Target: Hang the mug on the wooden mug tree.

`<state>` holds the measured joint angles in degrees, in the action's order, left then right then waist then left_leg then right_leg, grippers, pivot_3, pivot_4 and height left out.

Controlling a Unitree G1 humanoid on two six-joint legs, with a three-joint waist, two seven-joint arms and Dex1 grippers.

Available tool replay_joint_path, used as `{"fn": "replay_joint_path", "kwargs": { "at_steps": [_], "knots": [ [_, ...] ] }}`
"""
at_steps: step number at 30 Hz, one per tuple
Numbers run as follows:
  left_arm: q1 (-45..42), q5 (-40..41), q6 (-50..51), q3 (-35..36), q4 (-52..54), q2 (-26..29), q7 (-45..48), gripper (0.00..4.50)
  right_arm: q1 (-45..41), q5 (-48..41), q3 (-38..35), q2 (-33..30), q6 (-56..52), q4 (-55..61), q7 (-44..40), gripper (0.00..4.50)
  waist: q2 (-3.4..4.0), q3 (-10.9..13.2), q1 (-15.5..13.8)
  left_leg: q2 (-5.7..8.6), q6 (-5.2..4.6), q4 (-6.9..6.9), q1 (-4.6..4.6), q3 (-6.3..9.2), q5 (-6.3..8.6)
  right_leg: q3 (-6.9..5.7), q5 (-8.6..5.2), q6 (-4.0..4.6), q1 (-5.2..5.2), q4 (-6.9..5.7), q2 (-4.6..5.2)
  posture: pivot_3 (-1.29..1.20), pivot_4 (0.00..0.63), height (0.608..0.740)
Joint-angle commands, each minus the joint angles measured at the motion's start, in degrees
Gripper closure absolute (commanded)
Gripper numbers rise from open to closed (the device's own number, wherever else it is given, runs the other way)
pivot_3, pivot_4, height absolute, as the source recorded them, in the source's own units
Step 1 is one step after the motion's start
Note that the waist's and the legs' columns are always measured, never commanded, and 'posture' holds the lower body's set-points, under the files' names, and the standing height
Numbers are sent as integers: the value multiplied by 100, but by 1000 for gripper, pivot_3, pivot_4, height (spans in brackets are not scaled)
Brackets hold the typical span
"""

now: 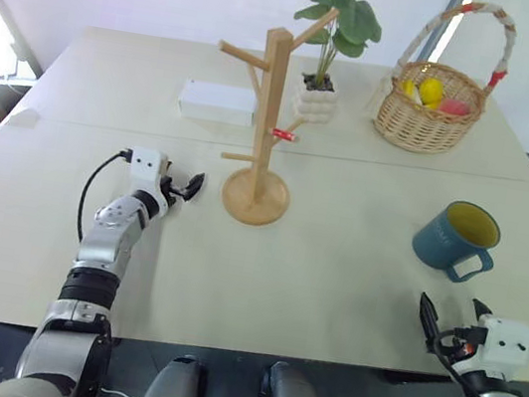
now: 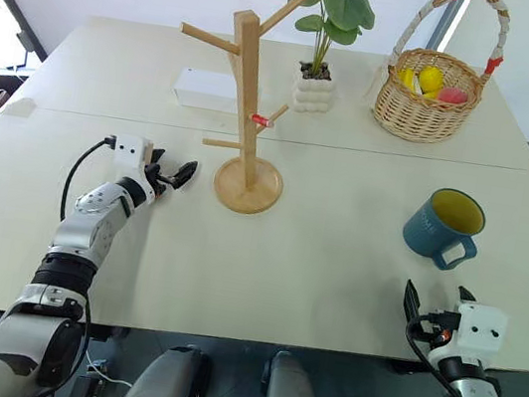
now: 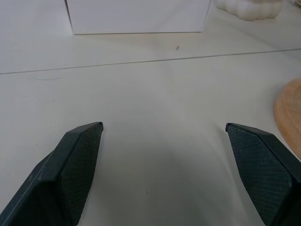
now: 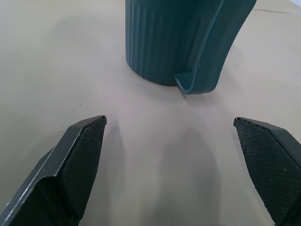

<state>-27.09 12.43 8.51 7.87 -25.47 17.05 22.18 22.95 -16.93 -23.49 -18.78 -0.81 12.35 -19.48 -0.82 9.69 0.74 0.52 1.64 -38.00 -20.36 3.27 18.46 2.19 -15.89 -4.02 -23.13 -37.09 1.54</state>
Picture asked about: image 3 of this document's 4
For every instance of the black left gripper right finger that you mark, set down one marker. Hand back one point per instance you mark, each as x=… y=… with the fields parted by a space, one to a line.
x=263 y=174

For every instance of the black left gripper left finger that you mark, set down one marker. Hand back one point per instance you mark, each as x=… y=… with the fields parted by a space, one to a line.
x=61 y=179

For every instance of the round wooden board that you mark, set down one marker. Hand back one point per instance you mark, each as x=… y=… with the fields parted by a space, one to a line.
x=290 y=113

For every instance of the white bubble-shaped ceramic object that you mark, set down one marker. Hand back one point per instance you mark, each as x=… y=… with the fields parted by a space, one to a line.
x=247 y=8

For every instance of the white rectangular box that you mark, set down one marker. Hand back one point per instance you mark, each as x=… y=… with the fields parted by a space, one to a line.
x=138 y=15

